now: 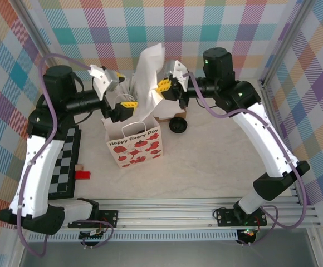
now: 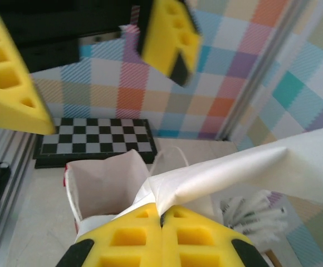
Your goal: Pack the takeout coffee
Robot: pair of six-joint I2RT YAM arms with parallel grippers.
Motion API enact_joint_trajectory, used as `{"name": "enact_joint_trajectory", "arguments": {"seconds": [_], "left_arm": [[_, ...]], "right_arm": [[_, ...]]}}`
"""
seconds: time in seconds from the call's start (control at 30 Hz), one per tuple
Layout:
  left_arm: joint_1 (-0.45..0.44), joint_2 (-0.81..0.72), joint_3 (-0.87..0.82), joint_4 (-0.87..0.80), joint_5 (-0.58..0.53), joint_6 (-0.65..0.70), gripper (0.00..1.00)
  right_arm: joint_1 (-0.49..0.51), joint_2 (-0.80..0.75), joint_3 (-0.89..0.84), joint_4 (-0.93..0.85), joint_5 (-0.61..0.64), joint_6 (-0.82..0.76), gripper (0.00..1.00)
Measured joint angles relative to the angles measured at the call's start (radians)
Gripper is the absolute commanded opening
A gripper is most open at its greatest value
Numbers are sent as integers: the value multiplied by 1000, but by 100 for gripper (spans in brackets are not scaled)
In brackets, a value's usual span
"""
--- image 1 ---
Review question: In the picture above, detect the black plastic coffee lid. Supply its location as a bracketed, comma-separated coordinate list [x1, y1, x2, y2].
[169, 117, 189, 135]

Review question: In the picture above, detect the aluminium frame post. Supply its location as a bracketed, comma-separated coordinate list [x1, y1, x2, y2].
[9, 0, 53, 70]
[260, 0, 314, 87]

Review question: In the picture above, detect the small circuit board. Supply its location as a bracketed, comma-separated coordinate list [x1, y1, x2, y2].
[79, 229, 106, 241]
[239, 227, 257, 239]

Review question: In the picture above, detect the white napkin stack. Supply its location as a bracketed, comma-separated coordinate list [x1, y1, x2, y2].
[153, 98, 186, 119]

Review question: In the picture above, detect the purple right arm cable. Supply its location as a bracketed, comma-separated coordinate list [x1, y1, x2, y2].
[185, 72, 309, 247]

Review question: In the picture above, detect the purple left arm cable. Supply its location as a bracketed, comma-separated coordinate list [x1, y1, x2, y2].
[16, 53, 115, 256]

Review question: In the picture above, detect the aluminium side rail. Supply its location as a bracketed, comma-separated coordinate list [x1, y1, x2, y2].
[257, 78, 301, 205]

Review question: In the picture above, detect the white wrapped paper straw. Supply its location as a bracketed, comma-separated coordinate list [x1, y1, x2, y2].
[121, 79, 131, 98]
[130, 73, 138, 98]

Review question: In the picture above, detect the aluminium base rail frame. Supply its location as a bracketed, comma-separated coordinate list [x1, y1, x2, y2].
[13, 197, 322, 231]

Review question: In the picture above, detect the slotted grey cable duct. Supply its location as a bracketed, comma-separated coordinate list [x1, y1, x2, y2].
[26, 233, 239, 242]

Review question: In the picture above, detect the black silver checkerboard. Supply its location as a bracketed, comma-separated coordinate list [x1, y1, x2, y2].
[48, 125, 82, 200]

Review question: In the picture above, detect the white paper napkin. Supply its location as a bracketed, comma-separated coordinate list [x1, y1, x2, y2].
[135, 43, 168, 123]

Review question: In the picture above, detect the white red printed paper bag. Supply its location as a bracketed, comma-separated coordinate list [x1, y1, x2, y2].
[101, 93, 164, 170]

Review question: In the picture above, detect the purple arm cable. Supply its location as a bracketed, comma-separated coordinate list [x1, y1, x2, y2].
[185, 72, 309, 247]
[16, 53, 115, 256]

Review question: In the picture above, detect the brown cardboard napkin tray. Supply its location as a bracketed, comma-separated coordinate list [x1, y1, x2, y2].
[153, 108, 187, 123]

